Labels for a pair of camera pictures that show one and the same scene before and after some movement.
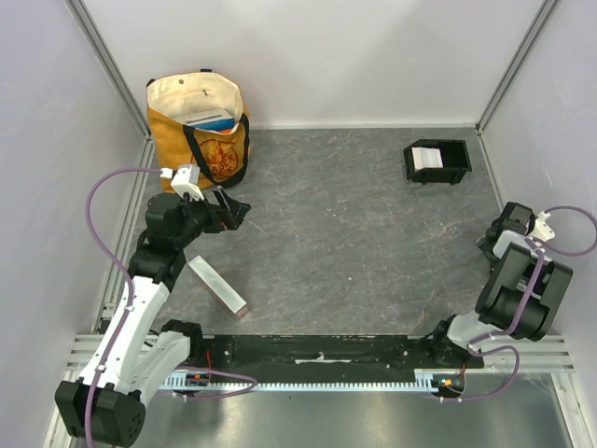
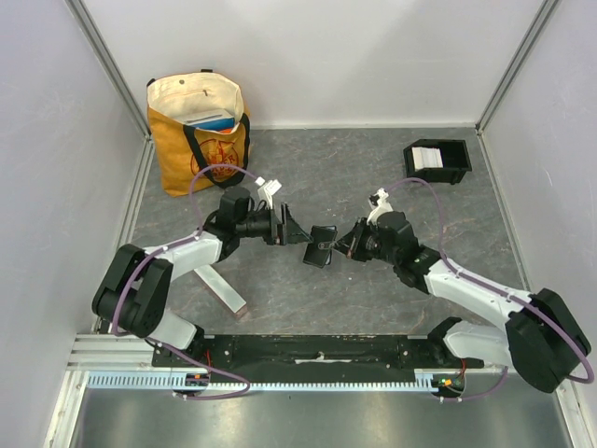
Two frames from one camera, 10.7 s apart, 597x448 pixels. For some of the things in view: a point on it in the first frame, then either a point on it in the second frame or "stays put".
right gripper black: x=487 y=238 → x=357 y=239
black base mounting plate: x=329 y=357 stays put
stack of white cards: x=426 y=158 stays put
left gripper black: x=220 y=219 → x=287 y=231
